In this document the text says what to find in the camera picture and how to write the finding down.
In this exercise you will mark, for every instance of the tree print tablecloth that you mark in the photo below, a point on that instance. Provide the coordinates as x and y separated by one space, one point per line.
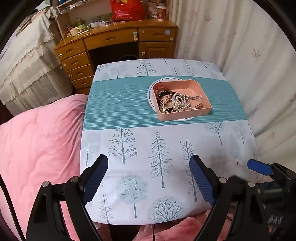
148 179

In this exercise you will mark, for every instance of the white wire shelf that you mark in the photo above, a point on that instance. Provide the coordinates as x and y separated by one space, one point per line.
65 6

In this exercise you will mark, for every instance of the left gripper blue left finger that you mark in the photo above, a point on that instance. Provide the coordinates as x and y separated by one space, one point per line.
46 220

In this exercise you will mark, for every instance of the pink jewelry tray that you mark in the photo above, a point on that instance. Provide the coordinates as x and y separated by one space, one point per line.
171 99

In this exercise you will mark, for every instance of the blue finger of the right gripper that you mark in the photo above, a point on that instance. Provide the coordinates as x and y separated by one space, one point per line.
259 167

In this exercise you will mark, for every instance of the cream lace covered furniture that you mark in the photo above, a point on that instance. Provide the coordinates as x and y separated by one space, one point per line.
31 73

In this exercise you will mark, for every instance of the wooden desk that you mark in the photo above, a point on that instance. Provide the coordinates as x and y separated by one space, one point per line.
118 41

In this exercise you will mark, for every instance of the red plastic bag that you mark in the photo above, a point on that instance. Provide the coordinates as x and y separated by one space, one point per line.
130 10

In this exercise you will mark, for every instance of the red paper cup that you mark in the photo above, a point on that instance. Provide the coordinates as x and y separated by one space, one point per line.
161 12

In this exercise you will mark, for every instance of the pink quilt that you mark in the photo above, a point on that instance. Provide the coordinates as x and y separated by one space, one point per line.
44 144

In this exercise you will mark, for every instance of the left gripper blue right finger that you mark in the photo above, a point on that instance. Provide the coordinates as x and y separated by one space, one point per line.
249 221

